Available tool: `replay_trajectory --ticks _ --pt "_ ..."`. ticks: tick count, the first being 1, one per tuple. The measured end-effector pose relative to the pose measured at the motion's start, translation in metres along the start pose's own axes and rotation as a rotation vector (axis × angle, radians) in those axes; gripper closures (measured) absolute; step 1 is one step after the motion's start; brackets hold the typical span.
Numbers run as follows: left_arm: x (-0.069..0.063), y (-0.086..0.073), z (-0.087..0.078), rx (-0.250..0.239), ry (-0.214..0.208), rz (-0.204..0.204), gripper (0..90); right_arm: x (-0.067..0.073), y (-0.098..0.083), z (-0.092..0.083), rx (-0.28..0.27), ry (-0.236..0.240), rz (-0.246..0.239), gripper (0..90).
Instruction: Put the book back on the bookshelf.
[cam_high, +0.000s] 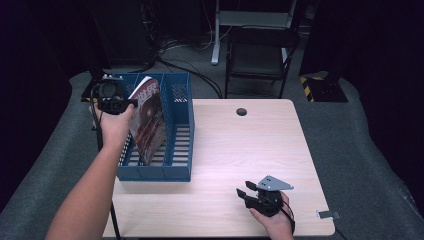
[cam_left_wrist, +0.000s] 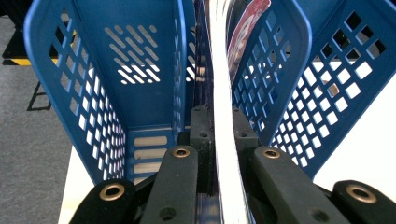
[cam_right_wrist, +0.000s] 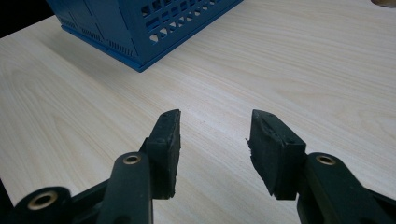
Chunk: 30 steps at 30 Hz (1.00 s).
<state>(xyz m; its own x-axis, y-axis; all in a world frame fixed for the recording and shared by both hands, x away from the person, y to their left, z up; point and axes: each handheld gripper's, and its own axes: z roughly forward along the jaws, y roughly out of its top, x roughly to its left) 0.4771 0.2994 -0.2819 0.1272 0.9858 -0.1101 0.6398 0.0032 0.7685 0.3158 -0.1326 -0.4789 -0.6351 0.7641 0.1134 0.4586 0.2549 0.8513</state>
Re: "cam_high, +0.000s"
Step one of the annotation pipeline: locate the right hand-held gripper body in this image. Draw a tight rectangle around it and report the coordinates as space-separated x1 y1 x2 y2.
244 174 295 218

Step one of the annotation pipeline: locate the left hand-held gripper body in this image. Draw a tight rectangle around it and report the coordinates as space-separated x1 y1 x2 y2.
96 74 131 116

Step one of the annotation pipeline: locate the magazine with reddish cover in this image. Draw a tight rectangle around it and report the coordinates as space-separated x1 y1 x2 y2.
128 75 168 167

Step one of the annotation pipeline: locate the blue plastic file rack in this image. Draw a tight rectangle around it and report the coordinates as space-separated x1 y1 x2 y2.
113 72 195 183

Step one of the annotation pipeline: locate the person's right hand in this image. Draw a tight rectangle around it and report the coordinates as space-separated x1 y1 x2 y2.
249 191 296 240

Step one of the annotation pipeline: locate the person's left hand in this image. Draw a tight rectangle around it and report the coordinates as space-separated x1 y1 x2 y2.
89 103 136 151

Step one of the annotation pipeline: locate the white metal stand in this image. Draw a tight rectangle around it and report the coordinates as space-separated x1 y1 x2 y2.
210 0 298 66

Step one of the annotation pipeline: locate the yellow black striped base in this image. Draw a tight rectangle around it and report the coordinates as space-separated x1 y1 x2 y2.
299 73 350 104

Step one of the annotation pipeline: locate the black folding chair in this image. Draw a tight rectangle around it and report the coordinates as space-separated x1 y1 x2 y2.
224 26 301 100

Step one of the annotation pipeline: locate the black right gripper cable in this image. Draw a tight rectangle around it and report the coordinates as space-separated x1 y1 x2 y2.
281 199 297 235

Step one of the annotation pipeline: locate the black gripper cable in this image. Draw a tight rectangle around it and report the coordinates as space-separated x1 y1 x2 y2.
89 83 105 152
281 199 297 235

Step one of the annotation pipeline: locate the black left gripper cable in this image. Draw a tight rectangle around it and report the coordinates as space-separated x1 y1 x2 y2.
89 83 105 152

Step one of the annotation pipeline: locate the black floor cable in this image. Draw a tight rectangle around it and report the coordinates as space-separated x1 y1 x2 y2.
155 57 224 99

